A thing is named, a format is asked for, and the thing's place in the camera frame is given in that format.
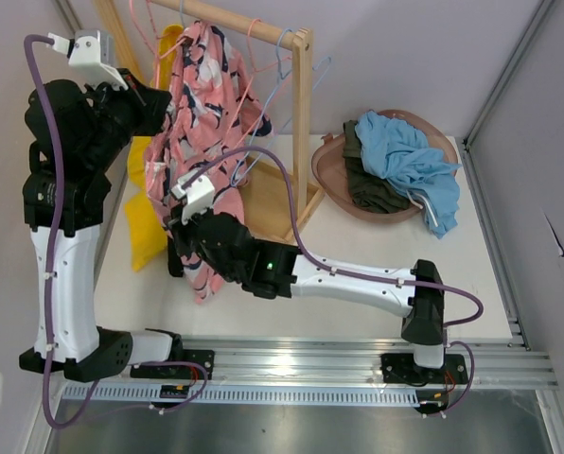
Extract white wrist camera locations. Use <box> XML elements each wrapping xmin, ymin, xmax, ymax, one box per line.
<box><xmin>170</xmin><ymin>169</ymin><xmax>215</xmax><ymax>225</ymax></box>
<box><xmin>47</xmin><ymin>29</ymin><xmax>129</xmax><ymax>91</ymax></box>

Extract light blue shorts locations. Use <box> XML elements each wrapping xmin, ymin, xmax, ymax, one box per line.
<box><xmin>355</xmin><ymin>111</ymin><xmax>460</xmax><ymax>238</ymax></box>

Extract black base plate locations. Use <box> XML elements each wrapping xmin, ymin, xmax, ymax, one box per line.
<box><xmin>130</xmin><ymin>349</ymin><xmax>215</xmax><ymax>380</ymax></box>
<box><xmin>379</xmin><ymin>353</ymin><xmax>468</xmax><ymax>388</ymax></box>

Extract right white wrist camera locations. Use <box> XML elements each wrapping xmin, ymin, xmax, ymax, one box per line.
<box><xmin>170</xmin><ymin>169</ymin><xmax>215</xmax><ymax>225</ymax></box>

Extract yellow shorts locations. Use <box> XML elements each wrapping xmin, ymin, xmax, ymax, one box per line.
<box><xmin>124</xmin><ymin>24</ymin><xmax>184</xmax><ymax>271</ymax></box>

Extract olive green shorts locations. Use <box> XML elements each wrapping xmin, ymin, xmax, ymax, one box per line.
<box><xmin>343</xmin><ymin>120</ymin><xmax>411</xmax><ymax>214</ymax></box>

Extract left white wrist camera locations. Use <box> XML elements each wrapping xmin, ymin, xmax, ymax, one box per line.
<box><xmin>47</xmin><ymin>29</ymin><xmax>129</xmax><ymax>91</ymax></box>

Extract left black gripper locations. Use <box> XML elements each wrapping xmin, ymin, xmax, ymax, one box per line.
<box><xmin>82</xmin><ymin>66</ymin><xmax>171</xmax><ymax>171</ymax></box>

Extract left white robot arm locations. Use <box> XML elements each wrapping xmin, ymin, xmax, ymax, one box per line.
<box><xmin>19</xmin><ymin>75</ymin><xmax>185</xmax><ymax>382</ymax></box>

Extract wooden clothes rack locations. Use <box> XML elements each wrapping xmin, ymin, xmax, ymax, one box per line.
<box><xmin>92</xmin><ymin>0</ymin><xmax>324</xmax><ymax>245</ymax></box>

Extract black shorts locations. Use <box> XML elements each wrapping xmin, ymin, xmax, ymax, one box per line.
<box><xmin>167</xmin><ymin>237</ymin><xmax>185</xmax><ymax>278</ymax></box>

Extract pink translucent plastic basin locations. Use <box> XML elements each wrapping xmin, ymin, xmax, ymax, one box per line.
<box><xmin>311</xmin><ymin>109</ymin><xmax>459</xmax><ymax>224</ymax></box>

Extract slotted cable duct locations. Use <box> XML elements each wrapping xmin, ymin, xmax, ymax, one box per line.
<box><xmin>62</xmin><ymin>383</ymin><xmax>449</xmax><ymax>406</ymax></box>

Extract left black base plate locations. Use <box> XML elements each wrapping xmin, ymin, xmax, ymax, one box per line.
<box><xmin>130</xmin><ymin>349</ymin><xmax>215</xmax><ymax>380</ymax></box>

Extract pink patterned shorts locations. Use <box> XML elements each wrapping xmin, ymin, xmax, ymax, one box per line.
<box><xmin>144</xmin><ymin>20</ymin><xmax>274</xmax><ymax>306</ymax></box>

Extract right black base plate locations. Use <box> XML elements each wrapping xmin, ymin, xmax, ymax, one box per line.
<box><xmin>379</xmin><ymin>353</ymin><xmax>468</xmax><ymax>388</ymax></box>

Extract aluminium mounting rail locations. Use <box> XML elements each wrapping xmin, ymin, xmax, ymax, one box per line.
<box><xmin>183</xmin><ymin>336</ymin><xmax>558</xmax><ymax>390</ymax></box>

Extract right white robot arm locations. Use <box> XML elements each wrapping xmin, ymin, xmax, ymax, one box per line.
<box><xmin>165</xmin><ymin>209</ymin><xmax>446</xmax><ymax>382</ymax></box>

